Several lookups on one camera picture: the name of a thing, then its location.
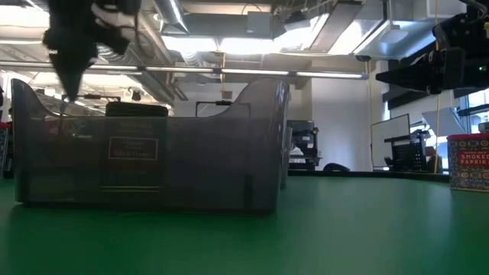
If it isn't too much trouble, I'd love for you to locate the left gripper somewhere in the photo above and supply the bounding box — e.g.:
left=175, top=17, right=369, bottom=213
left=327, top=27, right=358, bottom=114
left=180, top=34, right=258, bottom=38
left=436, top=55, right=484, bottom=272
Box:
left=41, top=0, right=99, bottom=101

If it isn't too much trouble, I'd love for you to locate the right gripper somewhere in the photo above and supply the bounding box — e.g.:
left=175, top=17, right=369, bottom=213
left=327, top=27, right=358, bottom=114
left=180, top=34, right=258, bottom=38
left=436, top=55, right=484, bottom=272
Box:
left=376, top=46, right=489, bottom=95

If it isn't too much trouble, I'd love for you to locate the black pepper spice tin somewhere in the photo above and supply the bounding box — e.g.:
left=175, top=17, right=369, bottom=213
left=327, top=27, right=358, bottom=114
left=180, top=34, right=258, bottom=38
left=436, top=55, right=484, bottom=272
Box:
left=99, top=101, right=169, bottom=194

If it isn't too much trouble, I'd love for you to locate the red-lidded smoked paprika tin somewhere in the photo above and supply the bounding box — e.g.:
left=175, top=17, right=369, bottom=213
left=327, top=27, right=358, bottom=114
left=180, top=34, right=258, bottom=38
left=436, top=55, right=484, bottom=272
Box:
left=445, top=132, right=489, bottom=193
left=0, top=121, right=11, bottom=180

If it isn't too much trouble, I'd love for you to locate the gray translucent plastic bin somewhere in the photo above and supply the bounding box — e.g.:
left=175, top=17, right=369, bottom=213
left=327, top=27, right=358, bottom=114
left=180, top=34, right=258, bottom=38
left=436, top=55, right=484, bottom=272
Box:
left=281, top=126, right=294, bottom=190
left=10, top=77, right=290, bottom=215

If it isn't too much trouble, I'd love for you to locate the light gray angled panel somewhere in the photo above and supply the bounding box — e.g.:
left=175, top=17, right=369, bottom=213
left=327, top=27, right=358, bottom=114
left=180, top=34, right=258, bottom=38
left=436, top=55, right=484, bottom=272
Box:
left=421, top=106, right=466, bottom=138

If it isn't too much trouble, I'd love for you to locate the white board panel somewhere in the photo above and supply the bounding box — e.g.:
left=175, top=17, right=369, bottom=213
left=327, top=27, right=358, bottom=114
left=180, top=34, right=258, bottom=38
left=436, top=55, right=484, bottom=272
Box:
left=370, top=113, right=412, bottom=170

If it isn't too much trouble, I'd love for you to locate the black perforated cart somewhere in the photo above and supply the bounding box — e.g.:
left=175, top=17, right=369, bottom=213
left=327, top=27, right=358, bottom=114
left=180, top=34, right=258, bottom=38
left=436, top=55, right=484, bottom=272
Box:
left=384, top=129, right=431, bottom=173

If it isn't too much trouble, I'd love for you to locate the black machine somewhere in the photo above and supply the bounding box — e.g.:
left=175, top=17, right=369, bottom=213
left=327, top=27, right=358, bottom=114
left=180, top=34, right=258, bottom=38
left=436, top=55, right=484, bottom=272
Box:
left=286, top=119, right=322, bottom=172

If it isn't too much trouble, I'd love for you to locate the long ceiling light strip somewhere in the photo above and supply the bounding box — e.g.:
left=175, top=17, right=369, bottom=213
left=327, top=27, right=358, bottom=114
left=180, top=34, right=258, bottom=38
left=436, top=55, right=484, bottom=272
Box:
left=0, top=60, right=370, bottom=80

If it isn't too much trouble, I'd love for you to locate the gray ceiling box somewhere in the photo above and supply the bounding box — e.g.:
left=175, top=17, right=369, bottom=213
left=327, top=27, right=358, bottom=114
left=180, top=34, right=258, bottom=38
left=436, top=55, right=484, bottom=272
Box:
left=246, top=10, right=274, bottom=40

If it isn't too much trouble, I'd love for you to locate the green table mat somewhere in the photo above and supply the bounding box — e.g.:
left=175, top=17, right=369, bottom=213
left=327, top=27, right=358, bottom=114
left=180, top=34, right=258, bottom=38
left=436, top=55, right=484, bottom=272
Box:
left=0, top=176, right=489, bottom=275

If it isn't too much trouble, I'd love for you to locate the silver spiral air duct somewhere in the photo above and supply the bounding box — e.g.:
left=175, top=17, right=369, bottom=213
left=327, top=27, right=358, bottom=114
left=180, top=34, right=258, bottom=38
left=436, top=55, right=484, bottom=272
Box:
left=95, top=41, right=138, bottom=66

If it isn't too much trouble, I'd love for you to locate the yellow hanging cable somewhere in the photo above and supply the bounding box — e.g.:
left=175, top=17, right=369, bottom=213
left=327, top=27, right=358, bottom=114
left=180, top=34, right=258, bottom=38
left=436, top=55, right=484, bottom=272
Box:
left=433, top=0, right=441, bottom=173

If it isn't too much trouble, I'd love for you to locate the black table frame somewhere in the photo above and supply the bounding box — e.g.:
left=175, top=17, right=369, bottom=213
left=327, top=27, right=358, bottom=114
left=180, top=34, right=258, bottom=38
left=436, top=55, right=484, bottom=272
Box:
left=286, top=170, right=451, bottom=183

